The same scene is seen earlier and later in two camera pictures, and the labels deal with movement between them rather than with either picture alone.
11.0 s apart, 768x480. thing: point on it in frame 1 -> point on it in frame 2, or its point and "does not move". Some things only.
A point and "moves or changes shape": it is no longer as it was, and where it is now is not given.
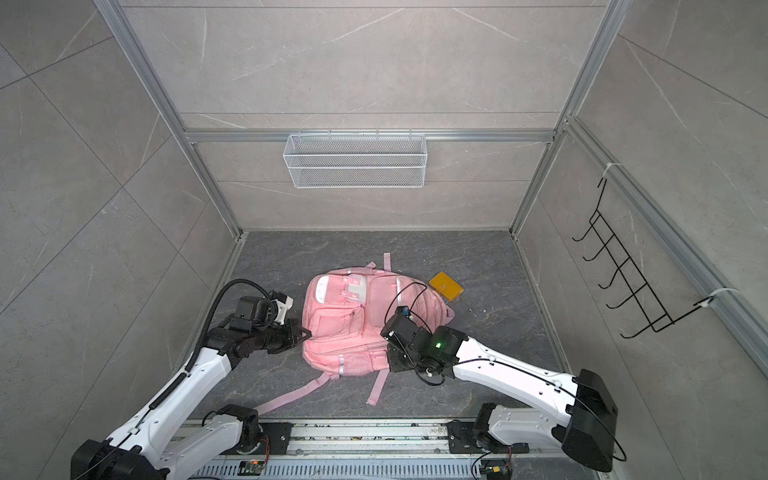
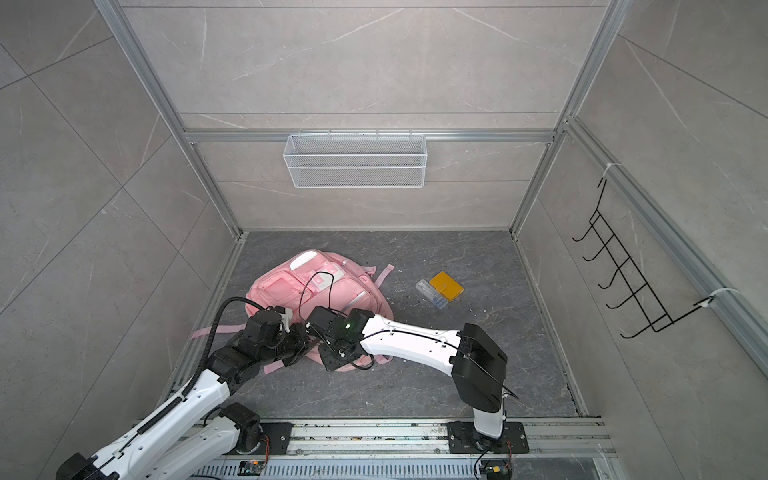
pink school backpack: [346, 311] moves or changes shape
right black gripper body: [401, 362] -> [332, 359]
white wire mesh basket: [356, 160] does not move
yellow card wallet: [446, 286] does not move
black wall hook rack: [656, 316] does not move
